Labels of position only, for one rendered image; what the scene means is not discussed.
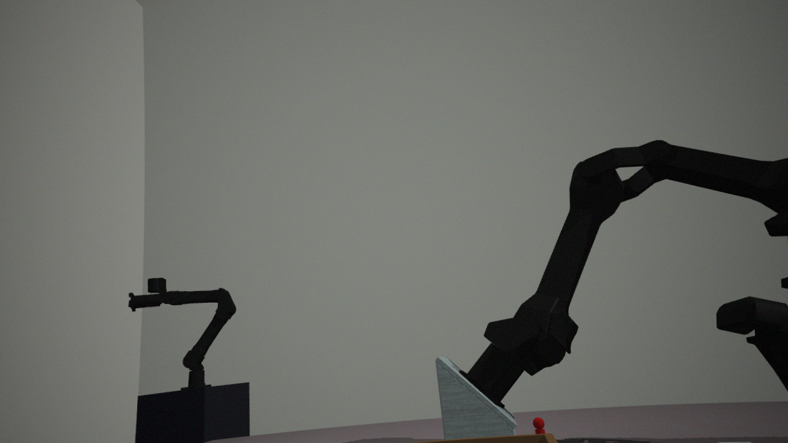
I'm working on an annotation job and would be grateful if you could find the red pawn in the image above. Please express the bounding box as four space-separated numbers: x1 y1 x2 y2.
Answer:
533 417 545 434

